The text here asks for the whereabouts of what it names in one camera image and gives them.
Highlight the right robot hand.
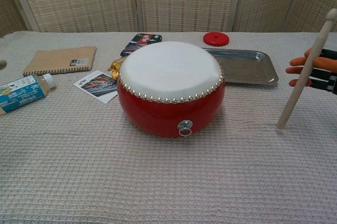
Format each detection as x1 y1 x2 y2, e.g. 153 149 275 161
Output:
285 47 337 93

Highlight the rectangular metal tray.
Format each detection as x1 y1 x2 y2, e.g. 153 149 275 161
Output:
202 47 279 86

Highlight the red drum with white skin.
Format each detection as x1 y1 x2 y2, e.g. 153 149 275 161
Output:
117 41 226 139

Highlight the red round plastic disc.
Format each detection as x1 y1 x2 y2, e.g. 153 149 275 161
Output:
203 32 230 47

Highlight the woven folding screen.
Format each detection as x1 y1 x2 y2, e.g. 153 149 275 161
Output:
0 0 337 38

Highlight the dark box with red label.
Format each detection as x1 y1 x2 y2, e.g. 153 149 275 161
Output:
120 33 163 57

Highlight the beige woven tablecloth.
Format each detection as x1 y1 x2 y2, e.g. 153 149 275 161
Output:
0 30 337 224

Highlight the gold foil snack packet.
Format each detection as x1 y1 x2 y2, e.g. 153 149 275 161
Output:
107 57 127 80

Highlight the white photo postcard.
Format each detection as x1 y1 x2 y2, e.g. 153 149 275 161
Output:
73 70 118 104

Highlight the brown spiral notebook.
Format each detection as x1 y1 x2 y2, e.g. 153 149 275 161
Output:
23 46 97 77

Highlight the plastic bottle with blue label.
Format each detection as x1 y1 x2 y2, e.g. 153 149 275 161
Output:
0 73 56 114

